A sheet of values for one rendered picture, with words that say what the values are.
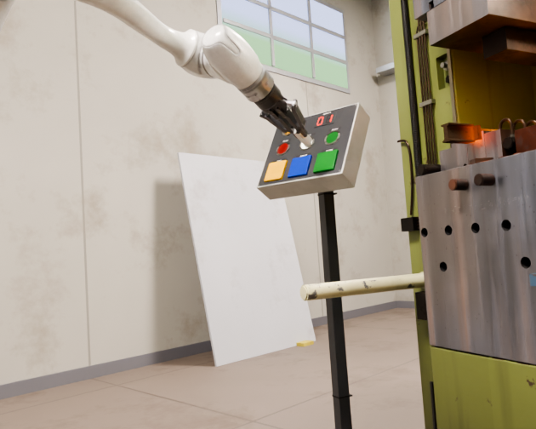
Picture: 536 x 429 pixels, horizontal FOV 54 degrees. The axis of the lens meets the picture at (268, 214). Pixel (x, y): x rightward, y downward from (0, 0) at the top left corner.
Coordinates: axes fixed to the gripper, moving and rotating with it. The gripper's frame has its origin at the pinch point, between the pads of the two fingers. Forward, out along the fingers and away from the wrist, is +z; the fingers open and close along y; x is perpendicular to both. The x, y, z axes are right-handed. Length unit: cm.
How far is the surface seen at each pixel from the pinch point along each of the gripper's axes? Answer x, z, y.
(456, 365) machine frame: -53, 36, 38
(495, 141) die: -7, 9, 52
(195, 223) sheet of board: 56, 116, -188
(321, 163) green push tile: -1.0, 12.5, -1.2
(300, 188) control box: -5.5, 17.4, -11.0
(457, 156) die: -5.4, 14.3, 40.9
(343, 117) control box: 17.5, 13.2, 2.1
